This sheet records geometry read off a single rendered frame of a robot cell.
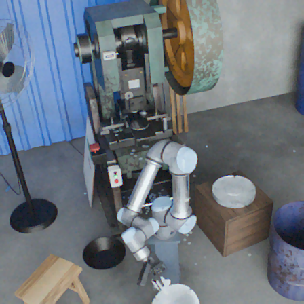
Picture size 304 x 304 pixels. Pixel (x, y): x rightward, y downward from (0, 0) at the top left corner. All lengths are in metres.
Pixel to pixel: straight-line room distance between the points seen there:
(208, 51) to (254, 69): 2.20
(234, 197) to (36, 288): 1.36
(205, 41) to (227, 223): 1.14
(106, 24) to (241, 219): 1.49
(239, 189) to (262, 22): 2.11
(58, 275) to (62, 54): 2.06
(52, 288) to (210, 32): 1.69
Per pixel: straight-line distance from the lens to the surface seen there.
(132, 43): 2.66
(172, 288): 2.15
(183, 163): 2.02
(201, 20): 2.44
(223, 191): 2.89
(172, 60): 3.05
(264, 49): 4.62
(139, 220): 2.12
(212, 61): 2.51
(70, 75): 3.97
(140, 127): 2.82
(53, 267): 2.61
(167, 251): 2.55
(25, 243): 3.29
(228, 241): 2.89
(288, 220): 2.82
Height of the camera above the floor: 2.26
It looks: 35 degrees down
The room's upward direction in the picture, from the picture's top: 5 degrees counter-clockwise
